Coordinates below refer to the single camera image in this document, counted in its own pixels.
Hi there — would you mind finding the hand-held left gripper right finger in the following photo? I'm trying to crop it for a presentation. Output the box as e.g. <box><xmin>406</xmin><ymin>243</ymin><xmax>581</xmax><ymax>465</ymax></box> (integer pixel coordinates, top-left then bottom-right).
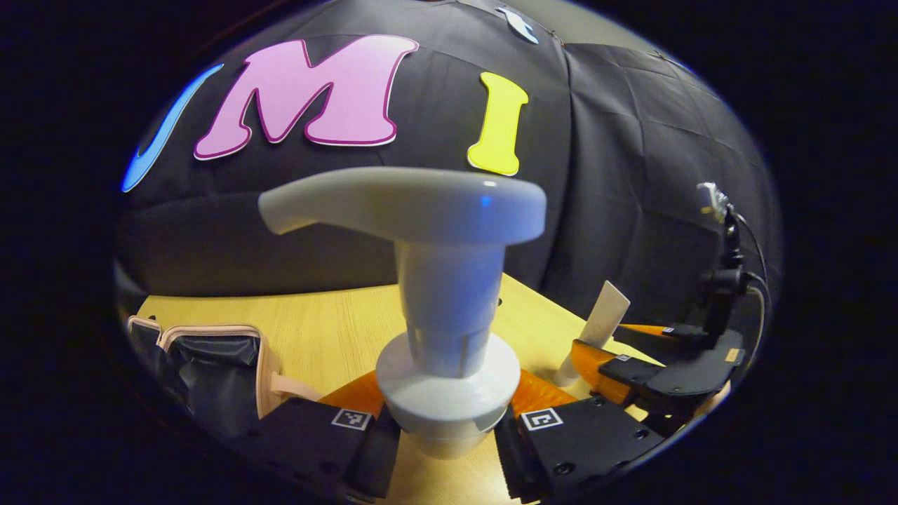
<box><xmin>493</xmin><ymin>370</ymin><xmax>666</xmax><ymax>504</ymax></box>

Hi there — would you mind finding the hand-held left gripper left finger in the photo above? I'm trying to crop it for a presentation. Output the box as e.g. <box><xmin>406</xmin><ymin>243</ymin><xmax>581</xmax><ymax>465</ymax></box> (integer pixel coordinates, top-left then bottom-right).
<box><xmin>246</xmin><ymin>372</ymin><xmax>402</xmax><ymax>500</ymax></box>

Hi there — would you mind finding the white pump bottle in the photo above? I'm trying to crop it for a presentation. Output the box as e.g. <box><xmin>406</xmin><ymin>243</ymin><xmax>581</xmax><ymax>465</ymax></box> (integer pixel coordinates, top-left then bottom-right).
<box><xmin>258</xmin><ymin>166</ymin><xmax>547</xmax><ymax>460</ymax></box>

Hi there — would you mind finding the pink suitcase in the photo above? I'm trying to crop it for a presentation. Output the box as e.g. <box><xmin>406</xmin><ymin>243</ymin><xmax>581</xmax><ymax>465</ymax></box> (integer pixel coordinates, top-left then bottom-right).
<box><xmin>126</xmin><ymin>316</ymin><xmax>323</xmax><ymax>439</ymax></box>

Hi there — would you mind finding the black backdrop cloth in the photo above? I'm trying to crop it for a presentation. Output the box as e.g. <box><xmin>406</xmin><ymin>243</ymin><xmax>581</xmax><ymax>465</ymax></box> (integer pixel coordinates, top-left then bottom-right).
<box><xmin>116</xmin><ymin>0</ymin><xmax>783</xmax><ymax>330</ymax></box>

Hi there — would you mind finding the black cable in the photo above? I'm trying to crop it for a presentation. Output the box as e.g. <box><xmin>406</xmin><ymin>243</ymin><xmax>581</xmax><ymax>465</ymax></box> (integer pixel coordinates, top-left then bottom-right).
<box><xmin>733</xmin><ymin>210</ymin><xmax>774</xmax><ymax>365</ymax></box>

